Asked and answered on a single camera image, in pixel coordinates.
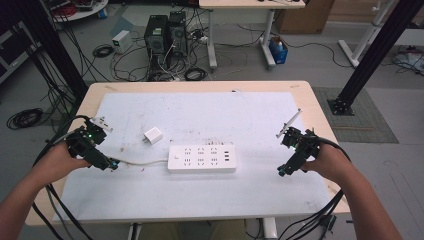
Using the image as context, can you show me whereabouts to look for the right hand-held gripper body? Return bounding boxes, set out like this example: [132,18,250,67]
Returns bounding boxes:
[275,108,322,175]

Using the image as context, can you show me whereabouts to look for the white power strip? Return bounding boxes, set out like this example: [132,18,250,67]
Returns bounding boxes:
[167,143,238,174]

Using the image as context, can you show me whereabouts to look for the round white table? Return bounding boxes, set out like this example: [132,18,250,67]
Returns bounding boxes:
[42,0,110,23]

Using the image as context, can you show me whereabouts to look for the white table mat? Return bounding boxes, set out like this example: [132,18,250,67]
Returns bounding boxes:
[53,91,332,224]

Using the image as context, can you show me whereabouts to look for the blue box with bottle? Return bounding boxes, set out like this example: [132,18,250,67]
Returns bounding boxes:
[268,35,290,65]

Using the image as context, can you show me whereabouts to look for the long black floor cable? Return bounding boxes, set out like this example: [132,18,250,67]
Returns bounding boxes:
[287,41,354,69]

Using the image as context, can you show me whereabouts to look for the person's left hand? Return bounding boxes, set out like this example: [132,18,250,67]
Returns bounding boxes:
[34,142,93,187]

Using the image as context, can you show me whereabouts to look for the grey floor carpet mat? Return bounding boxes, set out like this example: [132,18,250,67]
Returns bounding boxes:
[312,86,400,145]

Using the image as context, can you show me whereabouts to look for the white charger adapter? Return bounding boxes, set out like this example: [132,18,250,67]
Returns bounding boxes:
[143,126,164,146]

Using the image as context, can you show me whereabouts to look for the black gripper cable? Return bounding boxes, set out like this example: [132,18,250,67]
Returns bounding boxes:
[278,137,353,240]
[31,114,95,240]

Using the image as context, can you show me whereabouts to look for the black computer tower green label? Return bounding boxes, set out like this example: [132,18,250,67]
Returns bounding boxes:
[143,14,169,64]

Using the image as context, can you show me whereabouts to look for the small white box device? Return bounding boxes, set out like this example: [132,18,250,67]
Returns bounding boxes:
[111,29,133,55]

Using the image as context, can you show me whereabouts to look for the red cable coil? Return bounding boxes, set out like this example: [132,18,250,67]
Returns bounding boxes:
[53,3,78,18]

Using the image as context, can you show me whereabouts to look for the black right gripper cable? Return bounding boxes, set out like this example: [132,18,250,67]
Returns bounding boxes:
[278,137,353,240]

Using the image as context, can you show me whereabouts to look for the black metal frame column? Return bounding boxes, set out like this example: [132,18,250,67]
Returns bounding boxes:
[0,0,90,103]
[327,0,424,117]

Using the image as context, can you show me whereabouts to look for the black cable coil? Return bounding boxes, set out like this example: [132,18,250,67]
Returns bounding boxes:
[183,66,209,82]
[6,107,45,131]
[92,43,115,59]

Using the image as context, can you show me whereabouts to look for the person's right hand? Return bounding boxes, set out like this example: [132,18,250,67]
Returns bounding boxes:
[301,143,355,188]

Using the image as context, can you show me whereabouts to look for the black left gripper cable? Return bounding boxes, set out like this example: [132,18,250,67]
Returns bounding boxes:
[31,114,95,240]

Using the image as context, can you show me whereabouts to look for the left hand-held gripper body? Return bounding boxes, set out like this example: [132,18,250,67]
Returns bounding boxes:
[66,116,114,170]

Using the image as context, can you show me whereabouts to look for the wooden table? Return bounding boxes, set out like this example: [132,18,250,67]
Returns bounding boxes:
[24,80,351,228]

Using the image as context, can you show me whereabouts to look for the brown cardboard box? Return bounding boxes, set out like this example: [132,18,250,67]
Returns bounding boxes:
[274,0,336,35]

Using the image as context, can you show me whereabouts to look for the wooden desk white legs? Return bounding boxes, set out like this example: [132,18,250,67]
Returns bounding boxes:
[198,0,306,71]

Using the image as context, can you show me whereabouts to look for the white power strip cable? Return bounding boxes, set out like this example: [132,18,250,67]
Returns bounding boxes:
[109,156,170,167]

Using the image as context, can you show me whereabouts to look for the white metal stand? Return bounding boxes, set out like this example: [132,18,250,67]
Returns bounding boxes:
[337,0,394,69]

